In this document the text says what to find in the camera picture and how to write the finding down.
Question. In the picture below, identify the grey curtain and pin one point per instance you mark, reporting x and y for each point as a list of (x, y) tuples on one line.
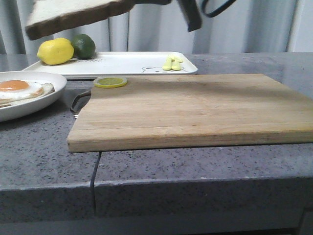
[(246, 26)]

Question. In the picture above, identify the wooden cutting board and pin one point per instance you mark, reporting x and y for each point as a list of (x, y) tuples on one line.
[(192, 110)]

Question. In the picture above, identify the yellow utensil right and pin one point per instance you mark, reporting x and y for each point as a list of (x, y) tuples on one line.
[(176, 64)]

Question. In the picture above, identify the white round plate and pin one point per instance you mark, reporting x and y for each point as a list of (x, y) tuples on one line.
[(20, 110)]

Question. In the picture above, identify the green lime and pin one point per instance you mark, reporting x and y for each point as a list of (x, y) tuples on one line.
[(84, 46)]

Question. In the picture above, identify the white rectangular tray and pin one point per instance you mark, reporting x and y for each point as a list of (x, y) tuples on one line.
[(117, 63)]

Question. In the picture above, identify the fried egg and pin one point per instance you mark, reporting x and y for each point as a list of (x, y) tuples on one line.
[(13, 90)]

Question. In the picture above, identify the yellow lemon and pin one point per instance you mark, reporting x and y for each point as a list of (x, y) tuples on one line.
[(56, 51)]

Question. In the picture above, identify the yellow utensil left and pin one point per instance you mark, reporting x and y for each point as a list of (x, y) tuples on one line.
[(167, 66)]

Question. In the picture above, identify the bottom bread slice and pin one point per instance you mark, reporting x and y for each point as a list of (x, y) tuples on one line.
[(46, 89)]

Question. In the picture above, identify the white bread slice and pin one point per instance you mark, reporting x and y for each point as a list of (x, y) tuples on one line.
[(52, 16)]

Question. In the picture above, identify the yellow utensil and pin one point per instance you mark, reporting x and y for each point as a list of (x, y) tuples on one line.
[(167, 66), (176, 64)]

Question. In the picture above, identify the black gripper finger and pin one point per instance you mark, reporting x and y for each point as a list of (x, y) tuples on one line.
[(191, 14)]

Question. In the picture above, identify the lemon slice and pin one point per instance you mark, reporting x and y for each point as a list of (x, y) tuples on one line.
[(110, 82)]

